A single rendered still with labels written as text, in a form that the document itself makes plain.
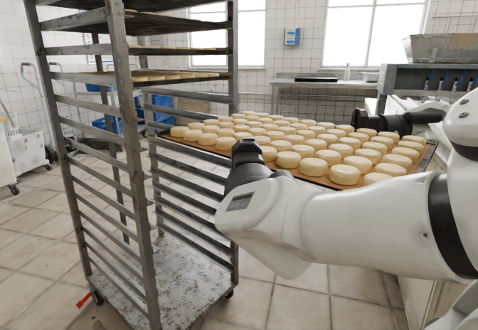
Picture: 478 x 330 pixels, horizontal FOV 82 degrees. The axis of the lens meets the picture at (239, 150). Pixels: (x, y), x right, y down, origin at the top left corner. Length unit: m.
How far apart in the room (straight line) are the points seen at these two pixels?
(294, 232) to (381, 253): 0.08
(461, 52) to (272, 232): 1.61
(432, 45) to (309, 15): 3.32
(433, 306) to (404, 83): 1.06
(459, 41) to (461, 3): 3.49
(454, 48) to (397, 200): 1.58
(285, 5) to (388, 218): 4.78
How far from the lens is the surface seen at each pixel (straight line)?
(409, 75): 1.77
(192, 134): 0.71
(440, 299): 1.32
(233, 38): 1.09
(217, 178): 1.26
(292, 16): 4.90
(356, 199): 0.23
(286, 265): 0.36
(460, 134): 0.20
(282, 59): 4.87
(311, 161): 0.53
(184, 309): 1.43
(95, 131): 1.09
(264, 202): 0.27
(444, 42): 1.75
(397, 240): 0.21
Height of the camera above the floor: 1.21
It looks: 19 degrees down
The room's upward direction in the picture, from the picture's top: straight up
